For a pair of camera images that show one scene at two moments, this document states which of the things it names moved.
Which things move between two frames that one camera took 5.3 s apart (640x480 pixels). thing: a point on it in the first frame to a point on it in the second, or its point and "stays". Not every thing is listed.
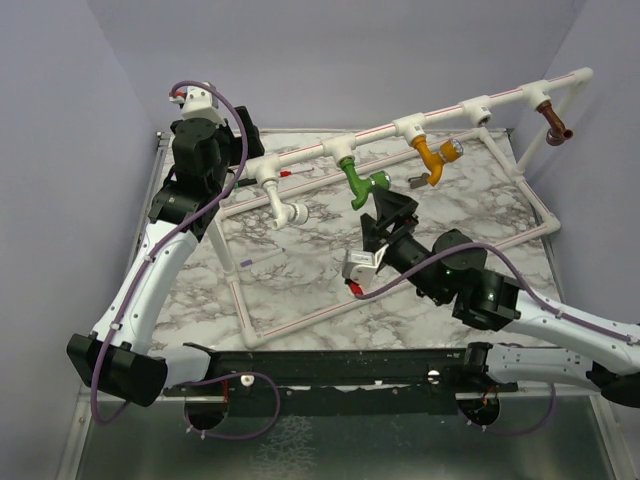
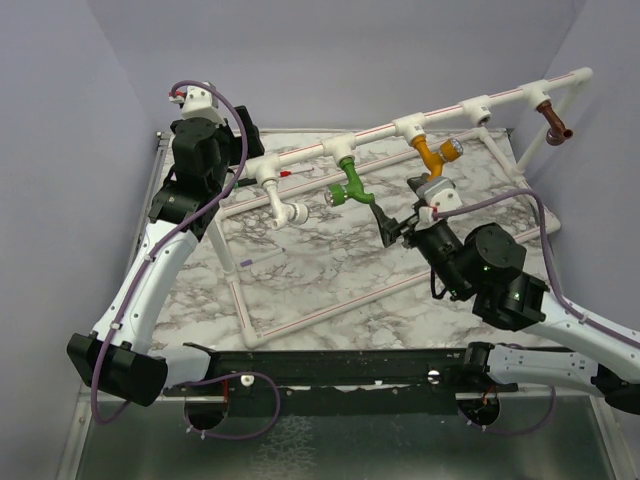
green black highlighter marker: (244, 181) stays
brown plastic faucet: (557, 133) stays
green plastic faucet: (362, 186) to (355, 189)
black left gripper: (253, 144) stays
